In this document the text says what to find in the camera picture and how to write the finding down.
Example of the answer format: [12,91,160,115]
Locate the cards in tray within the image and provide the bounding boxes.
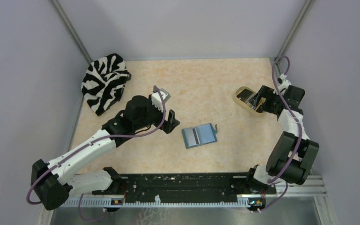
[236,89,256,109]

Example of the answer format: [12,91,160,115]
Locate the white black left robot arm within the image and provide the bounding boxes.
[27,90,180,210]

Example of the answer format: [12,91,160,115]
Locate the beige card tray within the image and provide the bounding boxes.
[234,86,266,117]

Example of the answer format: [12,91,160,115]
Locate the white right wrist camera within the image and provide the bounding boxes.
[277,74,291,92]

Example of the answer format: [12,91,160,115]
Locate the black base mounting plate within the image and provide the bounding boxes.
[92,172,276,203]

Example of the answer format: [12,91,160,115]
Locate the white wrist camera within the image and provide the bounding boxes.
[277,74,291,92]
[151,89,171,112]

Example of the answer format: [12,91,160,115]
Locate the aluminium frame rail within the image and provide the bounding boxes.
[60,175,327,211]

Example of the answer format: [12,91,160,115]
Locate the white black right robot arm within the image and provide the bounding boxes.
[245,85,319,193]

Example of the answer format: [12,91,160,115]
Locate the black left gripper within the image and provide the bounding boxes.
[134,94,180,133]

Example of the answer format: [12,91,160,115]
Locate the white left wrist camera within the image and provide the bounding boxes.
[151,89,171,112]

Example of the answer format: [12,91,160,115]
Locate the teal leather card holder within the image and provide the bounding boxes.
[181,123,218,149]

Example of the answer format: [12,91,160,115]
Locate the zebra striped cloth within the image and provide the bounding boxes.
[81,53,132,116]

